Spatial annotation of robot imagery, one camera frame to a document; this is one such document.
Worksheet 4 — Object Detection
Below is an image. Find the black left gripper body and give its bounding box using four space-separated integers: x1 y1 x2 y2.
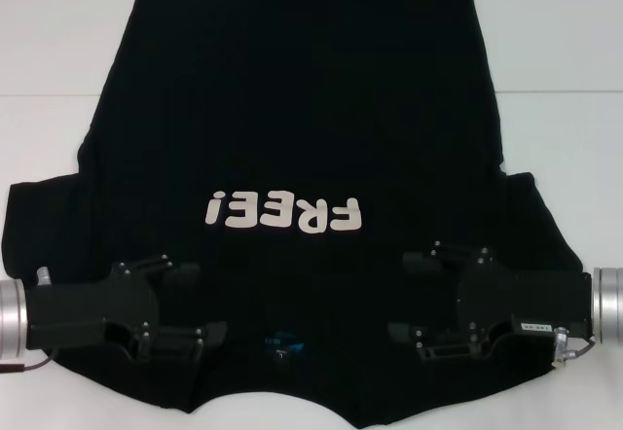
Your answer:
26 262 161 328

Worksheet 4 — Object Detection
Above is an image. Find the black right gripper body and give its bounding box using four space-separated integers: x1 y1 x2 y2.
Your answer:
454 257 594 349

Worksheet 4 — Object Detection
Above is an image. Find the black t-shirt with FREE print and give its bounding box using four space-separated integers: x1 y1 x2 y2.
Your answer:
0 0 591 430

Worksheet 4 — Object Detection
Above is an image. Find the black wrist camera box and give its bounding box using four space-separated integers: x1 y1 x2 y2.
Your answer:
27 318 137 353
500 317 561 349

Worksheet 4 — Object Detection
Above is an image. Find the thin dark cable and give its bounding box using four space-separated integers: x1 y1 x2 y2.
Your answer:
568 333 601 354

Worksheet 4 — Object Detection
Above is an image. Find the dark red cable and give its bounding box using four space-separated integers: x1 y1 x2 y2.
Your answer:
0 346 64 372

